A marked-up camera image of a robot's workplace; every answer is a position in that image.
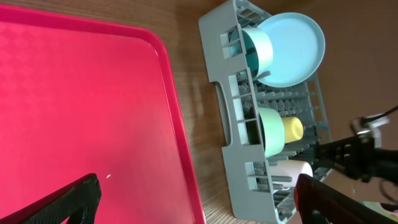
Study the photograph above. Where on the yellow cup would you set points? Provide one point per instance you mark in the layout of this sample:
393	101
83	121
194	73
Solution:
293	128

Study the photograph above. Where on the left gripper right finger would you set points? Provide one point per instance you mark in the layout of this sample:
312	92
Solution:
311	195

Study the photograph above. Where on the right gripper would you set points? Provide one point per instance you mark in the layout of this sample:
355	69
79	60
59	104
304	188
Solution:
352	156

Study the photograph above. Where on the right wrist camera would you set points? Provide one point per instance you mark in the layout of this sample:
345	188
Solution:
368	127

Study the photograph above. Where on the green bowl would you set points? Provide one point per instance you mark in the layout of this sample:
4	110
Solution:
272	130

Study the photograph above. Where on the grey dishwasher rack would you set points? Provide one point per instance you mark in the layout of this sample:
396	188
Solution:
255	194

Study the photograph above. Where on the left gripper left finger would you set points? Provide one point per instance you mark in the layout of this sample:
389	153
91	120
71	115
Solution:
76	202

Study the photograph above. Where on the pink cup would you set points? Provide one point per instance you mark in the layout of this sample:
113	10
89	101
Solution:
290	168

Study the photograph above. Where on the red serving tray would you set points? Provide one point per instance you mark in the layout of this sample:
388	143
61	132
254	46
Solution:
81	96

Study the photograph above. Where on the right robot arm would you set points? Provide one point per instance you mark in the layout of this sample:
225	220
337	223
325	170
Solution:
385	165

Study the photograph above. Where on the light blue plate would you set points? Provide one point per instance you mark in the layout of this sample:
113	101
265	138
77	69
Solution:
298	48

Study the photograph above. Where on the light blue rice bowl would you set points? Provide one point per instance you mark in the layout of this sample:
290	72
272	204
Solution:
258	47

